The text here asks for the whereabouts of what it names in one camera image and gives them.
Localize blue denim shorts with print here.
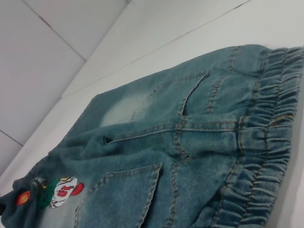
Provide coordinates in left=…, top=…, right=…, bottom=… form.
left=0, top=44, right=304, bottom=228

